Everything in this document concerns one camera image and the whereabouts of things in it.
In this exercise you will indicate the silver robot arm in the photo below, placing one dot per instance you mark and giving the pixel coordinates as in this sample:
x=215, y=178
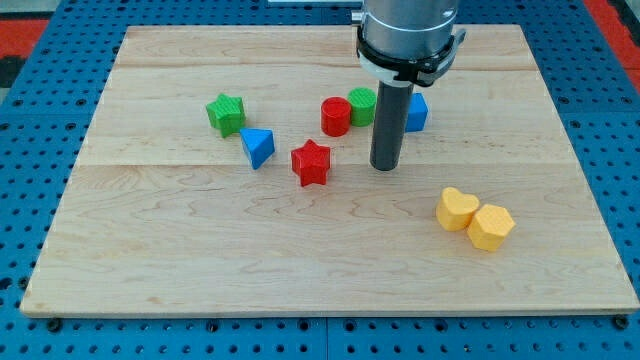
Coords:
x=408, y=42

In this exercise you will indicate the red star block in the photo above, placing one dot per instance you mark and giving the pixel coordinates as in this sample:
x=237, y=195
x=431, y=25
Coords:
x=311, y=163

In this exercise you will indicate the green star block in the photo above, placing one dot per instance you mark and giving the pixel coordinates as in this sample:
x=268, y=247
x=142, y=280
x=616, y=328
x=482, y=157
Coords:
x=226, y=114

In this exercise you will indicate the red cylinder block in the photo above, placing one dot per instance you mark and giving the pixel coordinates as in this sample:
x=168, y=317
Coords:
x=335, y=116

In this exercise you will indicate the blue triangle block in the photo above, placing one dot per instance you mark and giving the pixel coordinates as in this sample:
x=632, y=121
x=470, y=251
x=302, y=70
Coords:
x=258, y=145

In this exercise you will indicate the green cylinder block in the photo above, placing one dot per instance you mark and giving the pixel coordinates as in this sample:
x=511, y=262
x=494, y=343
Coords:
x=363, y=102

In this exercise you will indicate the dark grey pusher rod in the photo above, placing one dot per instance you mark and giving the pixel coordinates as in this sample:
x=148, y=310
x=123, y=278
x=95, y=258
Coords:
x=390, y=120

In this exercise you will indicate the blue cube block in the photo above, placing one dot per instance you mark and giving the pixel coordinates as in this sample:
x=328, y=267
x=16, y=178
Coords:
x=417, y=113

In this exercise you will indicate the yellow heart block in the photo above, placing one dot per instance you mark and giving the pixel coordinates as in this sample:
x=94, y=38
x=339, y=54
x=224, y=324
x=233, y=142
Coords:
x=455, y=209

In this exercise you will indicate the light wooden board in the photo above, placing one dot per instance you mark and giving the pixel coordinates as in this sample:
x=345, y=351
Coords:
x=164, y=218

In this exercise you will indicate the yellow hexagon block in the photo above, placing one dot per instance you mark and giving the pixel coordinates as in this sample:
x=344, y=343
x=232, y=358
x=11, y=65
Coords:
x=489, y=227

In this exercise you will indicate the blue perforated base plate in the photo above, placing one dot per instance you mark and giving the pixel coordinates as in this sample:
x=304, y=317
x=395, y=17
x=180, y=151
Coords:
x=48, y=109

